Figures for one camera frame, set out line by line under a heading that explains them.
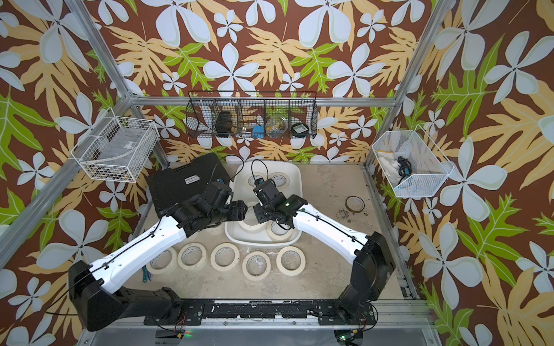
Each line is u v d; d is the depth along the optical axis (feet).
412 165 2.73
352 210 3.33
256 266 2.78
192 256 2.87
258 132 3.11
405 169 2.65
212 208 1.86
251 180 3.63
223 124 3.25
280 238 2.97
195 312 2.43
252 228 2.46
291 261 2.83
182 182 3.43
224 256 2.85
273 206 1.94
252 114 3.21
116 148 2.61
